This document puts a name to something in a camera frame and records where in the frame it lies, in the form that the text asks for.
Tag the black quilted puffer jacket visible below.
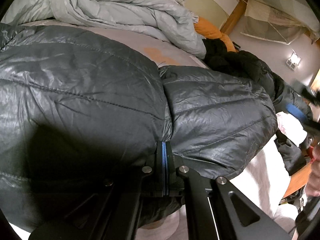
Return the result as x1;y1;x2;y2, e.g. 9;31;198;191
0;23;279;233

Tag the person's right hand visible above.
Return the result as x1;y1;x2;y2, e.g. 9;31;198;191
305;145;320;197

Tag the white floral pillow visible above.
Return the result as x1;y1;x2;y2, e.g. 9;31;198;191
276;112;307;146

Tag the checkered overhead bed sheet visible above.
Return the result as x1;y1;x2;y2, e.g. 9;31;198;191
242;0;319;45

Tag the dark green down coat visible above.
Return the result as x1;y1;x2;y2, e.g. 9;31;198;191
202;37;315;177

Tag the orange pillow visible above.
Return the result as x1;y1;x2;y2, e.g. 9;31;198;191
194;16;236;52

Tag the light grey-blue duvet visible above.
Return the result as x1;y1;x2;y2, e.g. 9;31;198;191
1;0;206;59

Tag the wall night light socket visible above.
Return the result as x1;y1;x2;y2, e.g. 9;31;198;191
286;50;301;71

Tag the wooden bunk bed frame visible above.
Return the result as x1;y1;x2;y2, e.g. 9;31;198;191
221;0;312;198

